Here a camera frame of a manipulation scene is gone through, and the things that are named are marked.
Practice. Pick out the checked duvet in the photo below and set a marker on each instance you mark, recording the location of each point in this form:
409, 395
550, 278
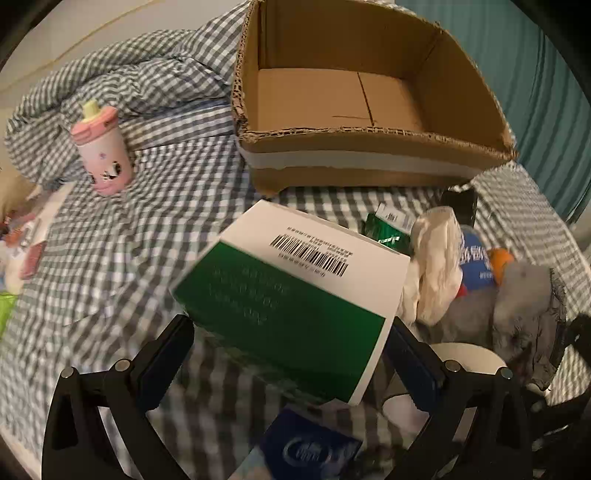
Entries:
152, 78

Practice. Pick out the bright green cloth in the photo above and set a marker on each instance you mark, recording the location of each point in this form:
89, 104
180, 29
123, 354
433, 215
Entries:
5, 311

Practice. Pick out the white tape roll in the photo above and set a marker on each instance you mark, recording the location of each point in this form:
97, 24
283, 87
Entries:
466, 357

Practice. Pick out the red packet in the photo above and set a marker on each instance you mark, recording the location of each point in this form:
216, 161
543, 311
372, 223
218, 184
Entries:
33, 261

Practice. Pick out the black flat device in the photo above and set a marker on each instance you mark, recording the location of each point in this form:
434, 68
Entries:
459, 205

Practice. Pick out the plastic bottle with blue label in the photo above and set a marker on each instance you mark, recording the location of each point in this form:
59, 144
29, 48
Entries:
475, 261

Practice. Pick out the checked bed sheet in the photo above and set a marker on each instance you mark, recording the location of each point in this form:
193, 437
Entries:
124, 258

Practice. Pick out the pink drinking cup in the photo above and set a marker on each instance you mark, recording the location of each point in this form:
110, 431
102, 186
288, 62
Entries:
104, 152

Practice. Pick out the green and white carton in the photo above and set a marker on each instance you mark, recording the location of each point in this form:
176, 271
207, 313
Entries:
295, 295

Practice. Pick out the cardboard box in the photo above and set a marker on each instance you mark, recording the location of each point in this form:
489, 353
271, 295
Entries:
351, 157

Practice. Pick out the white plastic bag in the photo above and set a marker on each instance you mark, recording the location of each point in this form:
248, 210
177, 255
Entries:
436, 263

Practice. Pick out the blue and white packet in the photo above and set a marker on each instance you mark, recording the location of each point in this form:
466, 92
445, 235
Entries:
307, 450

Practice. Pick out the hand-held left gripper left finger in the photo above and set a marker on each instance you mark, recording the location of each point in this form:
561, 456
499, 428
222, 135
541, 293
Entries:
157, 378

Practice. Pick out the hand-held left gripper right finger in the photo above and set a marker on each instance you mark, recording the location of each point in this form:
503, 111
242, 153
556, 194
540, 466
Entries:
415, 369

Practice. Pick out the grey cloth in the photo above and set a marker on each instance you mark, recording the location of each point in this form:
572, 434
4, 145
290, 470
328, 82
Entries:
512, 304

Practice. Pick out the pile of reddish packets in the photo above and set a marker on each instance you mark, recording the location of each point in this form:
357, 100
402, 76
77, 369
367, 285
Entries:
16, 233

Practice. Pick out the teal curtain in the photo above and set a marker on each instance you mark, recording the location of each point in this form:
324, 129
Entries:
531, 83

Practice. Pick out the green foil packet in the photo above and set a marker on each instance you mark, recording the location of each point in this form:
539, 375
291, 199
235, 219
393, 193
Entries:
383, 233

